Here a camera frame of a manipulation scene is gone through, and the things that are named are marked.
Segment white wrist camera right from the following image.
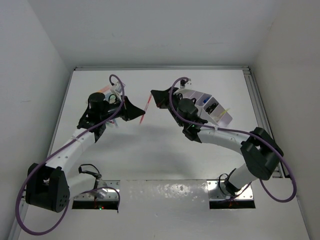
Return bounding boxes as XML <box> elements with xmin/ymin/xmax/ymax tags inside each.
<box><xmin>179</xmin><ymin>78</ymin><xmax>193</xmax><ymax>90</ymax></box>

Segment white divided organizer left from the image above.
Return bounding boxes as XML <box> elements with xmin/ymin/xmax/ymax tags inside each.
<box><xmin>178</xmin><ymin>89</ymin><xmax>217</xmax><ymax>112</ymax></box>

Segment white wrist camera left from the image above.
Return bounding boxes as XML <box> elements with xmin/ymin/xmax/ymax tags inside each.
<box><xmin>110</xmin><ymin>82</ymin><xmax>123</xmax><ymax>95</ymax></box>

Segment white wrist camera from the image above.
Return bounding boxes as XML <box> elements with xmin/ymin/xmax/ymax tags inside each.
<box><xmin>110</xmin><ymin>82</ymin><xmax>123</xmax><ymax>95</ymax></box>
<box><xmin>179</xmin><ymin>78</ymin><xmax>193</xmax><ymax>90</ymax></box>

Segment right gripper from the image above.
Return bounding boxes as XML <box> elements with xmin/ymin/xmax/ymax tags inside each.
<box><xmin>151</xmin><ymin>87</ymin><xmax>185</xmax><ymax>128</ymax></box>

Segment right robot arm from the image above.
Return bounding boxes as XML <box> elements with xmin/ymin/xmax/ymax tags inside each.
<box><xmin>151</xmin><ymin>87</ymin><xmax>284</xmax><ymax>196</ymax></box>

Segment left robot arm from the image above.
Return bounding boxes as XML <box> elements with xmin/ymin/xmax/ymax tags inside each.
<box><xmin>25</xmin><ymin>92</ymin><xmax>145</xmax><ymax>213</ymax></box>

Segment large black-handled scissors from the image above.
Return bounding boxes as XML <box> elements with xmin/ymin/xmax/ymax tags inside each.
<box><xmin>206</xmin><ymin>102</ymin><xmax>218</xmax><ymax>115</ymax></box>

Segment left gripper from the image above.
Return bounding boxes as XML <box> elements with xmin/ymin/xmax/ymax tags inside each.
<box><xmin>99</xmin><ymin>94</ymin><xmax>144</xmax><ymax>121</ymax></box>

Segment pink thin highlighter pen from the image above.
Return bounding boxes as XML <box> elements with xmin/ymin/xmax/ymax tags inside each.
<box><xmin>139</xmin><ymin>93</ymin><xmax>152</xmax><ymax>125</ymax></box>

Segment pink highlighter yellow-orange cap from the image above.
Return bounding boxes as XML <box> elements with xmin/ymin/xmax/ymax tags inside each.
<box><xmin>98</xmin><ymin>85</ymin><xmax>112</xmax><ymax>93</ymax></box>

